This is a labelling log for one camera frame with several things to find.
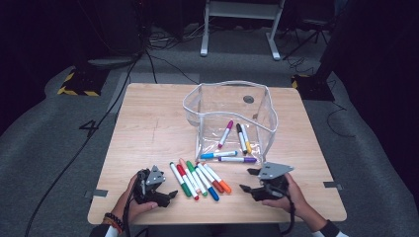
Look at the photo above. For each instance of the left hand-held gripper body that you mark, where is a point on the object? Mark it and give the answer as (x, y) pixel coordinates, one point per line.
(149, 190)

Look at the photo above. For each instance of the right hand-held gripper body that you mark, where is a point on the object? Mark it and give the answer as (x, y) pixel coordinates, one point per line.
(273, 192)

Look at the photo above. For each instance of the purple marker pen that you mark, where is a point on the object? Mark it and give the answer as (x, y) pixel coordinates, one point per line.
(249, 159)

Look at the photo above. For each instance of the dark green marker pen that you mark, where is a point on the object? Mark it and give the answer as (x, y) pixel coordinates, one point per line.
(186, 191)

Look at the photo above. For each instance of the orange marker pen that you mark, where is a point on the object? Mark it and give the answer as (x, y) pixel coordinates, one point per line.
(225, 188)

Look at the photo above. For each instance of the yellow marker pen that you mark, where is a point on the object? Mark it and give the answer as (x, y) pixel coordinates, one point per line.
(248, 147)

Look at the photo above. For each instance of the red marker pen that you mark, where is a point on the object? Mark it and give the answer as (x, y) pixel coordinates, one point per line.
(181, 169)

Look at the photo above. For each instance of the red-brown marker pen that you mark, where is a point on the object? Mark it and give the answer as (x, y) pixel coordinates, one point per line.
(218, 188)

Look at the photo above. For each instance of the pink marker pen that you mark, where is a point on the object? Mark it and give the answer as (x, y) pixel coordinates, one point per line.
(182, 162)

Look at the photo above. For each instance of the light green marker pen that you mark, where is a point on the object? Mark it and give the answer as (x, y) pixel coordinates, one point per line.
(190, 165)

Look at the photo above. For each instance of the dark blue marker pen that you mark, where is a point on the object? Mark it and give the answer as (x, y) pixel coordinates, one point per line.
(213, 196)

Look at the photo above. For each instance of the black marker pen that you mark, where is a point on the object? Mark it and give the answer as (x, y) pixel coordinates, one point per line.
(239, 128)

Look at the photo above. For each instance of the light blue marker pen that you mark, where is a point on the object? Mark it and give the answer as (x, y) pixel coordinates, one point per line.
(207, 155)

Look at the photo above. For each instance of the magenta marker pen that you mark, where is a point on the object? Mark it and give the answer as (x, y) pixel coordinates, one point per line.
(229, 125)

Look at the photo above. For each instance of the clear plastic zipper bag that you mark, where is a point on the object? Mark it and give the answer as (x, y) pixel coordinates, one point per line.
(227, 98)

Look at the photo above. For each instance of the person's right hand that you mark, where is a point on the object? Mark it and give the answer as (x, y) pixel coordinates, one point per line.
(294, 199)

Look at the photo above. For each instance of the person's left hand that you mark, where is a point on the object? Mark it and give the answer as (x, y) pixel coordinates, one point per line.
(127, 207)

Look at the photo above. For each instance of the grey tape strip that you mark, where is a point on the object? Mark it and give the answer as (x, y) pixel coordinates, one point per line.
(332, 185)
(99, 193)

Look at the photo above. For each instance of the round grey table grommet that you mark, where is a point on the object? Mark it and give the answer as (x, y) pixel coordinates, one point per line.
(248, 99)

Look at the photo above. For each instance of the black yellow striped stand base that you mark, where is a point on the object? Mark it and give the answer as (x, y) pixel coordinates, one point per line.
(82, 85)

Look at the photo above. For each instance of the black tripod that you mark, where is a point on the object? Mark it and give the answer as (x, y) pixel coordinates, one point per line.
(309, 36)

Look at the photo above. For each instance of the white desk frame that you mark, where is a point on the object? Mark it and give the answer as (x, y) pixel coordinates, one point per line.
(243, 10)

